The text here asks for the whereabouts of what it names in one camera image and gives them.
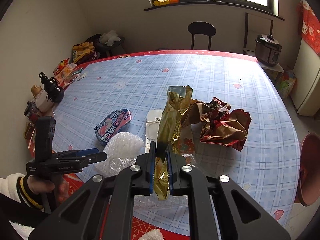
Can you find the yellow snack bag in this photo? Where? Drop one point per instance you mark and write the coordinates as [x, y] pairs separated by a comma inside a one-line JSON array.
[[83, 52]]

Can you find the blue plaid table mat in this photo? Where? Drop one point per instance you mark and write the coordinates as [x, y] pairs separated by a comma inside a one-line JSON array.
[[267, 168]]

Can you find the black round back chair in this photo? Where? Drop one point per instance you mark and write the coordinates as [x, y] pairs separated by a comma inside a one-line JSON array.
[[201, 28]]

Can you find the red hanging cloth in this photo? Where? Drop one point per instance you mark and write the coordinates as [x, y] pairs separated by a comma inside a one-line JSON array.
[[308, 25]]

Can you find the white jar with wooden lid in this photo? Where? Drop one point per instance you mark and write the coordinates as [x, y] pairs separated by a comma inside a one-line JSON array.
[[41, 99]]

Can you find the yellow packet on windowsill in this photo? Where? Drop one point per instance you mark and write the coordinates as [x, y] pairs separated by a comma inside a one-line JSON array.
[[159, 3]]

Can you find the white small side table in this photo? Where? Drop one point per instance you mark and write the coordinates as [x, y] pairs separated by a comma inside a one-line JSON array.
[[264, 65]]

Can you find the black window frame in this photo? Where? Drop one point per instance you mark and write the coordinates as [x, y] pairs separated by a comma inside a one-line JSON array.
[[220, 0]]

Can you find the left hand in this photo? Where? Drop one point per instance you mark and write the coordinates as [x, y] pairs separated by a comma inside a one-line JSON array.
[[38, 186]]

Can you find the white fleece left sleeve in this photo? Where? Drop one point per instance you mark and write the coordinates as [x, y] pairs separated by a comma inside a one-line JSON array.
[[21, 210]]

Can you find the crumpled red brown wrapper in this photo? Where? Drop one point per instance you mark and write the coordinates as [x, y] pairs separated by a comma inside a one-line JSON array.
[[220, 124]]

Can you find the gold foil wrapper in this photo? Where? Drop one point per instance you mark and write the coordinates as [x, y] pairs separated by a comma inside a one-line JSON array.
[[169, 134]]

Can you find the white refrigerator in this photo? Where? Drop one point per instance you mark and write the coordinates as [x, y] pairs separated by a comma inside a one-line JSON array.
[[305, 93]]

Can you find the brown plastic trash basin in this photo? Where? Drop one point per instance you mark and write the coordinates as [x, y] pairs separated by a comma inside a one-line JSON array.
[[308, 180]]

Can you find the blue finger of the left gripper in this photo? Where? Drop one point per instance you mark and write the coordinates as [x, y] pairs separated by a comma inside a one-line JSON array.
[[81, 153], [88, 159]]

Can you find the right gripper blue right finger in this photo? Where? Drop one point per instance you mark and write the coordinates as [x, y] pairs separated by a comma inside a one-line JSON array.
[[169, 166]]

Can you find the blue white snack bag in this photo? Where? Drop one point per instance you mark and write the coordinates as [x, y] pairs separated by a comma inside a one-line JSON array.
[[111, 125]]

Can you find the white plastic bag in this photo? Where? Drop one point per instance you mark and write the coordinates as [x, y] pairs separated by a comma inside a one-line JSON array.
[[108, 39]]

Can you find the black gourd bottle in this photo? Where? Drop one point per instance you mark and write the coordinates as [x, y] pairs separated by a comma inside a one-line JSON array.
[[54, 91]]

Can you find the silver electric pressure cooker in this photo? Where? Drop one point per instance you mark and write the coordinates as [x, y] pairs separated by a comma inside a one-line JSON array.
[[267, 49]]

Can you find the white foam fruit net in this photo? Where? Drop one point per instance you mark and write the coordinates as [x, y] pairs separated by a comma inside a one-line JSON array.
[[122, 151]]

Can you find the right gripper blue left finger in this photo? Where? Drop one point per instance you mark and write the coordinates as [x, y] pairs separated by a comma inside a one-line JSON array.
[[150, 168]]

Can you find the green bags beside fridge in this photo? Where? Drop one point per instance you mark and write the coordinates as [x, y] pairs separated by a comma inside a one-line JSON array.
[[285, 82]]

